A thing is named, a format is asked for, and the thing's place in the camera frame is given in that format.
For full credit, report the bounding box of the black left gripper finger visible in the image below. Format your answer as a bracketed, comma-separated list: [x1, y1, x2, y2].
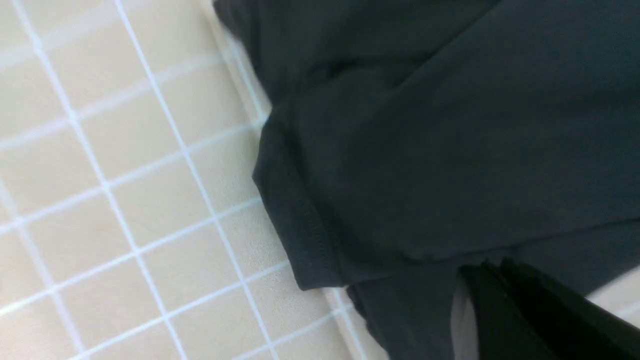
[450, 259, 640, 360]

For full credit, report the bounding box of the dark gray long-sleeved shirt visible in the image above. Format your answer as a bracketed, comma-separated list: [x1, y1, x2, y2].
[212, 0, 639, 360]

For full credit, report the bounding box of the beige checkered tablecloth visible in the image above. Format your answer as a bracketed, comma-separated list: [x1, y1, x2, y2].
[1, 0, 639, 360]

